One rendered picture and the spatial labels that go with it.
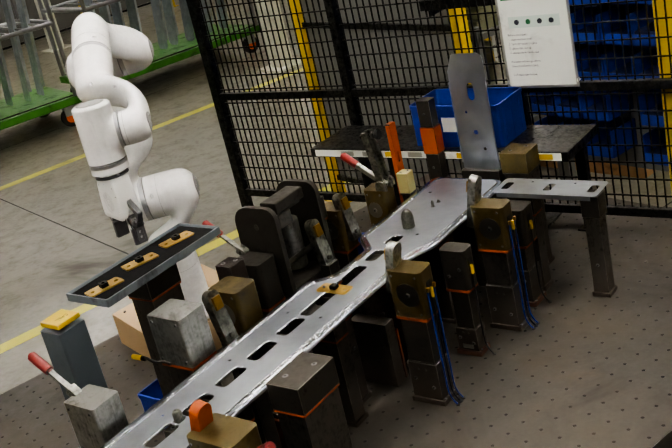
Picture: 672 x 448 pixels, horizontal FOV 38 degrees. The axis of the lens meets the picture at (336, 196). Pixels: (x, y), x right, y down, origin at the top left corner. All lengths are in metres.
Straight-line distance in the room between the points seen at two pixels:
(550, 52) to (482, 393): 1.07
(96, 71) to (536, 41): 1.30
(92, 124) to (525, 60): 1.36
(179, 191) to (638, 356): 1.23
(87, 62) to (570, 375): 1.32
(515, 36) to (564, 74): 0.18
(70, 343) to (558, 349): 1.15
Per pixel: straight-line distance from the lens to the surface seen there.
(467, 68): 2.70
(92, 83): 2.25
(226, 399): 1.94
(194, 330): 2.08
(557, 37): 2.87
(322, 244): 2.40
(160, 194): 2.62
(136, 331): 2.84
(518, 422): 2.21
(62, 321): 2.10
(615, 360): 2.38
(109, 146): 2.14
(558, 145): 2.79
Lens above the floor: 1.97
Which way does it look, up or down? 20 degrees down
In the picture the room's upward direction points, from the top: 13 degrees counter-clockwise
